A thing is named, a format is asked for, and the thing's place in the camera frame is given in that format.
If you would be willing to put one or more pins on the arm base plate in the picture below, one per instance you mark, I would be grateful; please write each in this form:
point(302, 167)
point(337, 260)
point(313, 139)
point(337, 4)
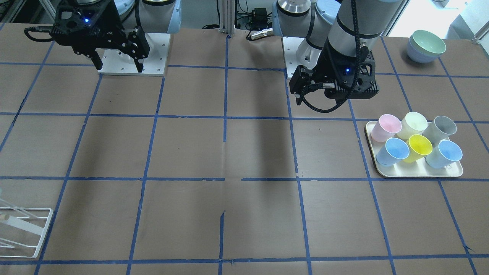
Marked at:
point(117, 63)
point(297, 51)

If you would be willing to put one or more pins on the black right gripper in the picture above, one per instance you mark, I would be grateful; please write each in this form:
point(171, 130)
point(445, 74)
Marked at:
point(113, 31)

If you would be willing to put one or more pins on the grey cup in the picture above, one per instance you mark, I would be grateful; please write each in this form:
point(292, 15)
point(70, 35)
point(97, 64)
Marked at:
point(441, 128)

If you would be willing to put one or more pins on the blue cup front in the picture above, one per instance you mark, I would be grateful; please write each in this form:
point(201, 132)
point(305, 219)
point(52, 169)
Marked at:
point(392, 152)

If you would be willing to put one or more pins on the pink cup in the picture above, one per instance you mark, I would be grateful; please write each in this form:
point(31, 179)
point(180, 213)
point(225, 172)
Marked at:
point(386, 127)

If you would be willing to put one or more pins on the yellow cup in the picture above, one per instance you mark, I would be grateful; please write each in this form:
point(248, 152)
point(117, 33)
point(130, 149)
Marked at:
point(419, 147)

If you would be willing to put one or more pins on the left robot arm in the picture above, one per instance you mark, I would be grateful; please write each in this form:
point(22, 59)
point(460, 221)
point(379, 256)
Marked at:
point(344, 32)

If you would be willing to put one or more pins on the silver flashlight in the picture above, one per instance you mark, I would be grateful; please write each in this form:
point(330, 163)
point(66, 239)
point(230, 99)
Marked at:
point(260, 34)

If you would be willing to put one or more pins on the light blue cup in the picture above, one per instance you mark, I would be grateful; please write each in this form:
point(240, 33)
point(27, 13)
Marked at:
point(444, 154)

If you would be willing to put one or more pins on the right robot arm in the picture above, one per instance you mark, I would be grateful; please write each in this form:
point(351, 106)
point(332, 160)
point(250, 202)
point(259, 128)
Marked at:
point(152, 16)

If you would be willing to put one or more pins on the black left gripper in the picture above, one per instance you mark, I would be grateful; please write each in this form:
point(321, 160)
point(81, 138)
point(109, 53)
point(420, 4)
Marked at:
point(327, 65)

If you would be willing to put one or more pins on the green bowl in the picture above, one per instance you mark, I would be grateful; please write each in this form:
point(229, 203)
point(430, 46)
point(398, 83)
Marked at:
point(428, 43)

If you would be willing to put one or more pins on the white ikea cup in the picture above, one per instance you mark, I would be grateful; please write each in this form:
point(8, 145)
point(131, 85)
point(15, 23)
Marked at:
point(413, 123)

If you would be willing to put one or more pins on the beige tray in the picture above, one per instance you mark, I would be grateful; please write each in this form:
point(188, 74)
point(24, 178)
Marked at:
point(417, 169)

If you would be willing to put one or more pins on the blue bowl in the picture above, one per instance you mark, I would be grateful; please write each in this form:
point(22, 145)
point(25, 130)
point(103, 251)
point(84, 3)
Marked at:
point(417, 56)

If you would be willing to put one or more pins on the white wire cup rack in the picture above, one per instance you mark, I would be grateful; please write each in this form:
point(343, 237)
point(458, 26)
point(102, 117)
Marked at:
point(23, 230)

